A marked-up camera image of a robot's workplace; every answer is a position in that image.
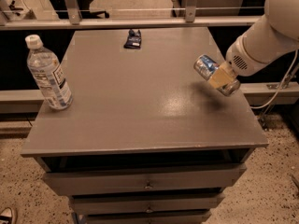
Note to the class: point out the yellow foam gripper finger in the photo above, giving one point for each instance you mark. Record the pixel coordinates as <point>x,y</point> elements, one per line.
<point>222,76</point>

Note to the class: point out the redbull can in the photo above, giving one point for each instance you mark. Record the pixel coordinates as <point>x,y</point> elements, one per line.
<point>205,67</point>

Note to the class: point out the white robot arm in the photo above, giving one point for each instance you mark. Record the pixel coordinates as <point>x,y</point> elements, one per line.
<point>275,34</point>

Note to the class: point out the blue rxbar blueberry wrapper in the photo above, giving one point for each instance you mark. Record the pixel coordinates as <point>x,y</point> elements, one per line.
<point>134,40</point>

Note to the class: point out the grey drawer cabinet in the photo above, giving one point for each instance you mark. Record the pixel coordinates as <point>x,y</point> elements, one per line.
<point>144,108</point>

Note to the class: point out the top grey drawer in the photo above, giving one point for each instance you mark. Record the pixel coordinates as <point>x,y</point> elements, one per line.
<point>139,180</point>

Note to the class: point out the grey drawer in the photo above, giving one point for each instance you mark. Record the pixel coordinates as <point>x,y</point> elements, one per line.
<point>167,217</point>
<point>139,180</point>
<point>147,202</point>

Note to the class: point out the clear plastic water bottle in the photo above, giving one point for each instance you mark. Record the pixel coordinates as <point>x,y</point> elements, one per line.
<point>48,74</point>

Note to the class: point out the middle grey drawer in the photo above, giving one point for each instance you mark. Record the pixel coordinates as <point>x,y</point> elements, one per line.
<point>147,202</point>

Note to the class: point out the bottom grey drawer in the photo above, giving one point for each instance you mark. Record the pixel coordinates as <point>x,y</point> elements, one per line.
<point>167,217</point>

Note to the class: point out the black and white sneaker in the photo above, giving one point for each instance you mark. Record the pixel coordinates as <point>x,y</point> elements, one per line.
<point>8,216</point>

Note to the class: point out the metal railing frame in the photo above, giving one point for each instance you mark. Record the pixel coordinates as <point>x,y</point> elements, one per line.
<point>124,20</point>

